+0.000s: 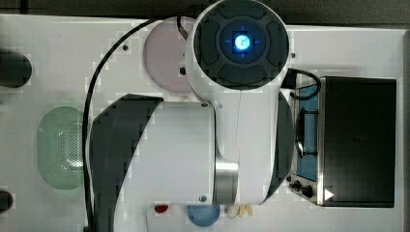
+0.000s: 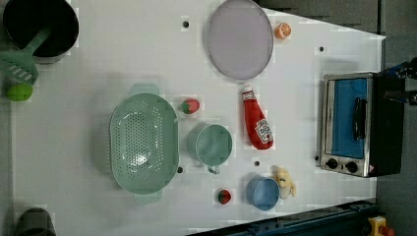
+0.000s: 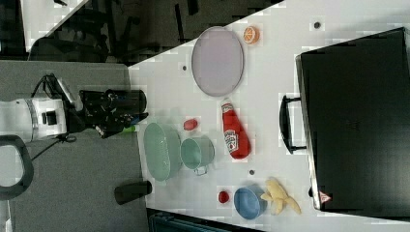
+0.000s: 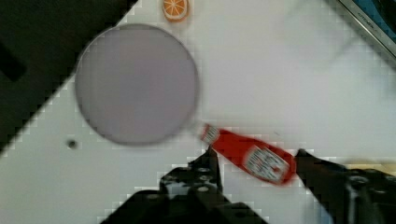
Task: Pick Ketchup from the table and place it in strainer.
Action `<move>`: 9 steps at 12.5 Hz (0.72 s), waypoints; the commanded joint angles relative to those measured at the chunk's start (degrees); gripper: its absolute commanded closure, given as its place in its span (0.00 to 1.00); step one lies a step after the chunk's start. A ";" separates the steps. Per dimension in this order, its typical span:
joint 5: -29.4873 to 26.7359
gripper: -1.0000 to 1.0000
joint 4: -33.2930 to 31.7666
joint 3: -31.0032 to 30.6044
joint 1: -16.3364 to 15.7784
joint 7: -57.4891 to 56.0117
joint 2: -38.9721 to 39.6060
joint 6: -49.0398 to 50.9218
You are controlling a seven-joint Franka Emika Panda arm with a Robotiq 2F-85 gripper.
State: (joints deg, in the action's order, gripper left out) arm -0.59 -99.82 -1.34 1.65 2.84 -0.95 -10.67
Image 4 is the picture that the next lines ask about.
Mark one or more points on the silver toaster oven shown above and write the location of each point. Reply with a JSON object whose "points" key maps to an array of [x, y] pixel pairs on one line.
{"points": [[374, 19]]}

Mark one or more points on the red plush ketchup bottle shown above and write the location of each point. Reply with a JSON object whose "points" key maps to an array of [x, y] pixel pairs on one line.
{"points": [[268, 163]]}

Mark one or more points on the lilac round plate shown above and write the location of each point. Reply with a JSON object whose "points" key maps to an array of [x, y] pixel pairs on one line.
{"points": [[136, 84]]}

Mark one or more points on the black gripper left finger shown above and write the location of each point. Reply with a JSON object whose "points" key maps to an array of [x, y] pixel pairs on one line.
{"points": [[186, 195]]}

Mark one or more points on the orange slice toy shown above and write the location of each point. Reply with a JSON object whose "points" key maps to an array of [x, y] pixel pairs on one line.
{"points": [[175, 10]]}

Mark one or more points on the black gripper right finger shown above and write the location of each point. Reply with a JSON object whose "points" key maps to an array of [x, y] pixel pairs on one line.
{"points": [[350, 196]]}

